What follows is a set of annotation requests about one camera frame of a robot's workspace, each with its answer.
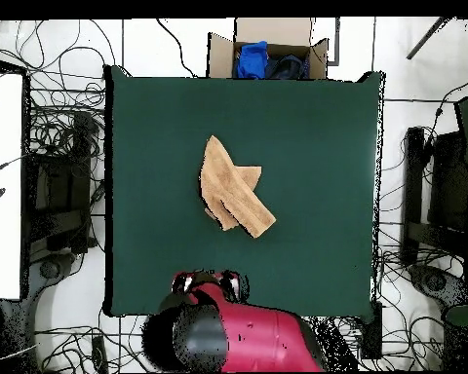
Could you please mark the tan terry towel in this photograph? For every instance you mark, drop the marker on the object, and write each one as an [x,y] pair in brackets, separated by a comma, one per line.
[234,191]

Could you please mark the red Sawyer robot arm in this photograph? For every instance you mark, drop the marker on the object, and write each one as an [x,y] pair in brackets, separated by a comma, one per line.
[265,343]

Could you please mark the black power strip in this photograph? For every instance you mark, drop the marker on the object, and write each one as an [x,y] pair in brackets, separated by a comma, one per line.
[100,354]

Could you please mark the grey round caster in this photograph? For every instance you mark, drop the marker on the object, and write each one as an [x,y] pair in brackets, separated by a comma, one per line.
[50,269]

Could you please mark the black equipment rack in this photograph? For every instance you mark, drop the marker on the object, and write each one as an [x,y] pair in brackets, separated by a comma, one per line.
[450,183]
[58,187]

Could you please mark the dark green table cloth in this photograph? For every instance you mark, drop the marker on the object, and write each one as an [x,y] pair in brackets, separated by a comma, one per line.
[160,117]

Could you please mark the white side table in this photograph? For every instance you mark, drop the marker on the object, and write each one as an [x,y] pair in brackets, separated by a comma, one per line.
[4,194]

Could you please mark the black rectangular block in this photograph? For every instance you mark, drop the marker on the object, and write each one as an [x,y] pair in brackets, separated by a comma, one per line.
[371,331]

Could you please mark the cardboard box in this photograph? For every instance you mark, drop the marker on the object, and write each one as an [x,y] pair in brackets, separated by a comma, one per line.
[222,58]

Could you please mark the blue garment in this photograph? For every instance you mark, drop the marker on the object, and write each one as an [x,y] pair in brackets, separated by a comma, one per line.
[252,60]

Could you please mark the dark navy garment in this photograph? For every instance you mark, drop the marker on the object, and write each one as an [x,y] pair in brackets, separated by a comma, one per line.
[286,68]

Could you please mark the dark speckled chair base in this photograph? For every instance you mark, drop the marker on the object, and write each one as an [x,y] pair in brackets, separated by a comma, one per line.
[436,282]

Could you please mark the grey metal bar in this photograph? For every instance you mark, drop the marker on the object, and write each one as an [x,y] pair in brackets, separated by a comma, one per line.
[427,39]

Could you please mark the black metal frame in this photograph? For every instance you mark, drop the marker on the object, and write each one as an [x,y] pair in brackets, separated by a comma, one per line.
[337,43]

